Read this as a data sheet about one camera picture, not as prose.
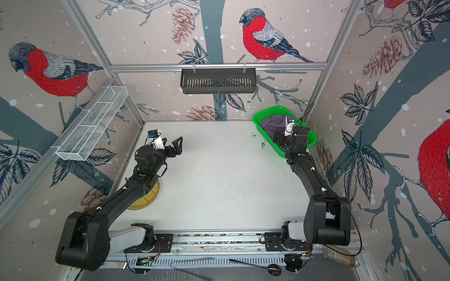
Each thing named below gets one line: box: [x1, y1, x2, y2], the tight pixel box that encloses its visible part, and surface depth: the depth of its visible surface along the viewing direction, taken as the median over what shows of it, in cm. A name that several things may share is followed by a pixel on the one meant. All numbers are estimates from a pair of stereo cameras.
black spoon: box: [228, 258, 282, 277], surface depth 69 cm
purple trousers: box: [258, 114, 288, 145], surface depth 106 cm
